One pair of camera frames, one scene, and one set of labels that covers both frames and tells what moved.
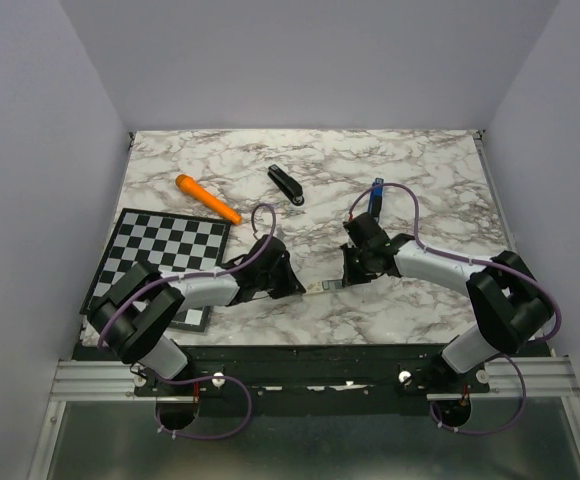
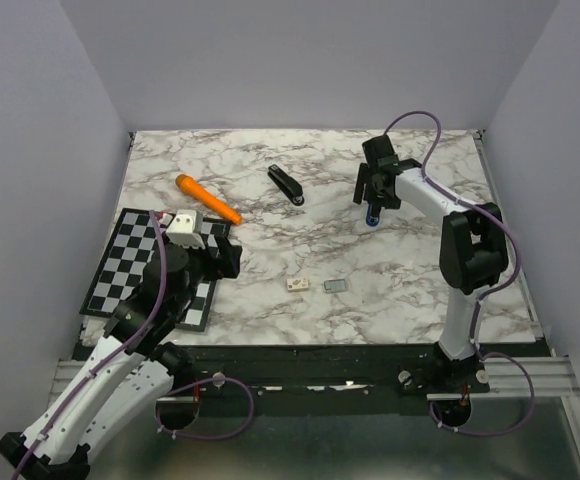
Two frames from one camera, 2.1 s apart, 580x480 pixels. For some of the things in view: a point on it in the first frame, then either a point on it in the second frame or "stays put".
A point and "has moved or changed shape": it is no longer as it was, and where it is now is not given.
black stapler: (286, 184) stays put
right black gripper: (351, 276) to (365, 175)
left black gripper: (291, 285) to (226, 266)
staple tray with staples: (332, 284) stays put
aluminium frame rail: (500, 378) stays put
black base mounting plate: (313, 380) stays put
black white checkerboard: (166, 242) stays put
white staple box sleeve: (314, 287) has moved or changed shape
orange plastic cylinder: (194, 188) stays put
